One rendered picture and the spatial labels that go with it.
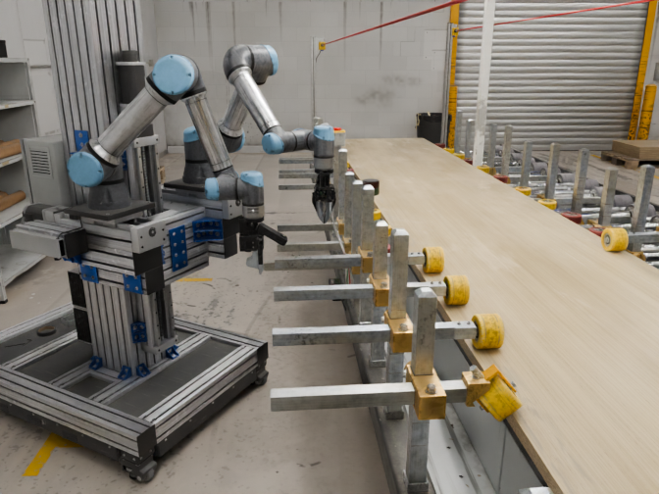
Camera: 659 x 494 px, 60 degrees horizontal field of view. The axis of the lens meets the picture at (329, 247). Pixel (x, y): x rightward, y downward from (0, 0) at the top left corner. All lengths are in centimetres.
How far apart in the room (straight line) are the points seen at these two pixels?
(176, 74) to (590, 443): 148
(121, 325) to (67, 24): 120
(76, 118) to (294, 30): 769
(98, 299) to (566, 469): 206
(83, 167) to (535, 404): 149
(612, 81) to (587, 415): 1004
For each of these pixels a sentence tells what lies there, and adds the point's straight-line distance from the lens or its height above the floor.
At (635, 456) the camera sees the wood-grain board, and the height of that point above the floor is 90.
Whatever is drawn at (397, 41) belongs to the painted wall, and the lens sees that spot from 1002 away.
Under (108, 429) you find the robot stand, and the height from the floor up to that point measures 20.
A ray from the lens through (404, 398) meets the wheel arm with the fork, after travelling 110.
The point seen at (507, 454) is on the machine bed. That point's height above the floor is 75.
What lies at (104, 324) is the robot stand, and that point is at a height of 44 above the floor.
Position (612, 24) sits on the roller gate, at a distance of 1105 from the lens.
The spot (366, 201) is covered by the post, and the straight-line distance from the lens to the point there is 176.
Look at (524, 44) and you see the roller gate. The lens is 1048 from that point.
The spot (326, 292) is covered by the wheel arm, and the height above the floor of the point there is 95.
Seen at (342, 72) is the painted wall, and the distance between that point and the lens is 994.
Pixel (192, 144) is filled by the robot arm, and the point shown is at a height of 120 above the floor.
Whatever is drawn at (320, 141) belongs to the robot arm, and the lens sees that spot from 208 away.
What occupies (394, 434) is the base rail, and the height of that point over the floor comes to 70.
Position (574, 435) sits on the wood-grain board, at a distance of 116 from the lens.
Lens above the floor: 154
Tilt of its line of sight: 18 degrees down
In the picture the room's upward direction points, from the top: straight up
